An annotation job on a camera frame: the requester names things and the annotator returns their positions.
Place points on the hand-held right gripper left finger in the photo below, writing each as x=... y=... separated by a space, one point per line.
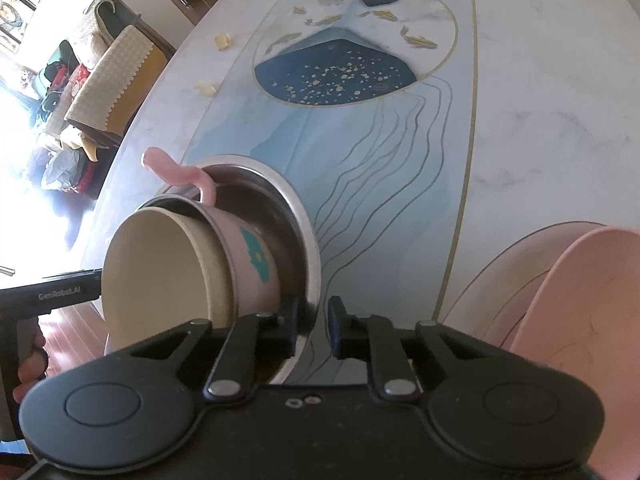
x=293 y=327

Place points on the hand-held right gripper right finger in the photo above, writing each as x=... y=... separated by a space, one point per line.
x=336 y=327

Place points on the pink steel-lined bowl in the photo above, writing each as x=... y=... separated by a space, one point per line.
x=245 y=270

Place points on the large steel bowl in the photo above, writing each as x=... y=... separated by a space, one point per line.
x=295 y=240

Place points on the cream bowl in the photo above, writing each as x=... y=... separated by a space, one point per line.
x=160 y=280

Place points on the white deep plate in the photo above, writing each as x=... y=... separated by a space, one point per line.
x=470 y=300

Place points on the pink bear-shaped plate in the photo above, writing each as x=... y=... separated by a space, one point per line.
x=590 y=335

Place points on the person's left hand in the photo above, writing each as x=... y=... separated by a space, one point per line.
x=32 y=370

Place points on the grey bag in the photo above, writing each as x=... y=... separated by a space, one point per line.
x=65 y=170

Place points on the blue printed table runner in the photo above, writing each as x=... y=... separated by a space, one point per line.
x=350 y=160

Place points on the sofa with cream cover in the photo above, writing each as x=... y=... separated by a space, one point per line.
x=115 y=80

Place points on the yellowish tape piece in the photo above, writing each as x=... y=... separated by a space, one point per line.
x=205 y=88
x=223 y=41

